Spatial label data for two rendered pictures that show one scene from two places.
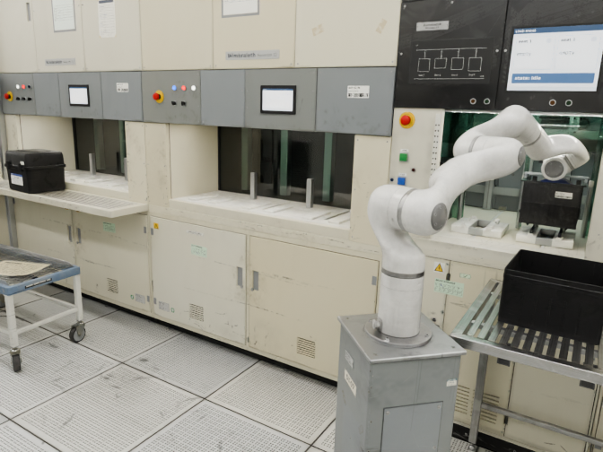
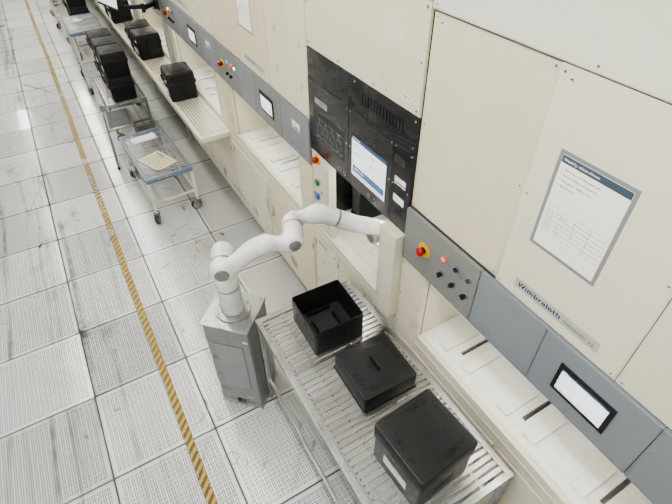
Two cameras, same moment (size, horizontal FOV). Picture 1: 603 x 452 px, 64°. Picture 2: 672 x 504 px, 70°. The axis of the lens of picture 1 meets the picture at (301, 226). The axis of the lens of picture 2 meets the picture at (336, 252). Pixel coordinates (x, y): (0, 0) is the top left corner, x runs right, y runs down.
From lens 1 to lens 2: 2.14 m
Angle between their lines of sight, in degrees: 38
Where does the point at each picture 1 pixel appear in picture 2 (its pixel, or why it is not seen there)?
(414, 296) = (226, 301)
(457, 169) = (252, 246)
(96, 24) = not seen: outside the picture
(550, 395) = not seen: hidden behind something
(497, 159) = (277, 245)
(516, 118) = (308, 217)
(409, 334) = (229, 315)
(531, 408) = not seen: hidden behind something
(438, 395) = (239, 345)
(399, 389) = (218, 337)
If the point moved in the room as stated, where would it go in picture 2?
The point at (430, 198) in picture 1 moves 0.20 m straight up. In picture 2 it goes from (215, 267) to (207, 235)
